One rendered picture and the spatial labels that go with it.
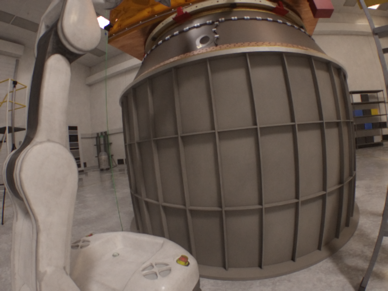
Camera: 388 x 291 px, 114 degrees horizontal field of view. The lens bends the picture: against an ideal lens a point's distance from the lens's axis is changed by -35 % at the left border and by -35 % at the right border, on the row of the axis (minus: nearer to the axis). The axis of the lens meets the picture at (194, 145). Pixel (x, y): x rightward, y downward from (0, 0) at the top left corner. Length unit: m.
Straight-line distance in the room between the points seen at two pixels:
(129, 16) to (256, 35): 1.16
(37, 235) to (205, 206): 0.79
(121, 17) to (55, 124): 1.55
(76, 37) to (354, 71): 7.94
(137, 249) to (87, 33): 0.83
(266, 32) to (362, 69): 7.21
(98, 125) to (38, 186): 9.43
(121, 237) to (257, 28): 1.32
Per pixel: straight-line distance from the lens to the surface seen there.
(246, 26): 1.25
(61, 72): 0.57
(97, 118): 9.90
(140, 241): 0.88
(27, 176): 0.44
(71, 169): 0.48
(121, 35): 1.90
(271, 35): 1.20
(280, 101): 0.98
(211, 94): 0.93
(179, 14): 1.51
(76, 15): 0.63
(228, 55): 0.97
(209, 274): 1.13
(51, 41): 0.62
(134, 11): 1.89
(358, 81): 7.99
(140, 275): 0.63
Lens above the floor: 0.74
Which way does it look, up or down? 1 degrees down
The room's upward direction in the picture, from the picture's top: 6 degrees counter-clockwise
